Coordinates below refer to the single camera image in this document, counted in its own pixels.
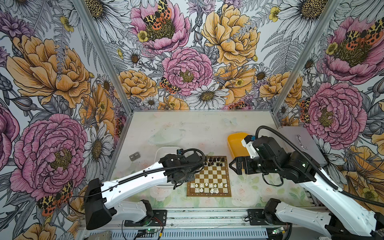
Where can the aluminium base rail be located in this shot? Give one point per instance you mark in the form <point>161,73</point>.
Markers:
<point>209,218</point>

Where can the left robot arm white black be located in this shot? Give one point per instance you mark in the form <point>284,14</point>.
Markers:
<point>105,201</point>

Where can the wooden chess board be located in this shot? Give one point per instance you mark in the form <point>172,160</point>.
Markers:
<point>213,180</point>

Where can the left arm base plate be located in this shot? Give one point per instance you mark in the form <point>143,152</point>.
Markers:
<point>158,220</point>

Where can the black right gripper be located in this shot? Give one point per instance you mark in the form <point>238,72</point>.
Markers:
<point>247,160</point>

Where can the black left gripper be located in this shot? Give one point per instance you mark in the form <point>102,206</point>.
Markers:
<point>189,178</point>

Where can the yellow plastic tray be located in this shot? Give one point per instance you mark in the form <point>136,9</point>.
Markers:
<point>235,145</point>

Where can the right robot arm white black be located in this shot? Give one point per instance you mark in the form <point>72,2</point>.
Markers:
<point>345,219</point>

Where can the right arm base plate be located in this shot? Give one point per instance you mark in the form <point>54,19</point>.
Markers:
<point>259,217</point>

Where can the aluminium corner post right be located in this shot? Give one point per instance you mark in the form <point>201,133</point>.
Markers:
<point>320,27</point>

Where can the white plastic tray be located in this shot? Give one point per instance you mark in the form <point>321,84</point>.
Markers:
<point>161,152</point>

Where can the grey metal box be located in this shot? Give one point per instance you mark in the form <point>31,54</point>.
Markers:
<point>301,138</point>

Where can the aluminium corner post left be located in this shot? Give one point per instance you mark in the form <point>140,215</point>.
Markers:
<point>93,32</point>

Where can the small grey bracket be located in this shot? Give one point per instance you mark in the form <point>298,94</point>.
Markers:
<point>134,156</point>

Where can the aluminium corner post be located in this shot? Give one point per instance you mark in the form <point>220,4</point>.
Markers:
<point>320,27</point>
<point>93,32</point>

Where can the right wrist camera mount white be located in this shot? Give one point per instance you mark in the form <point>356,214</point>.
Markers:
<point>247,142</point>

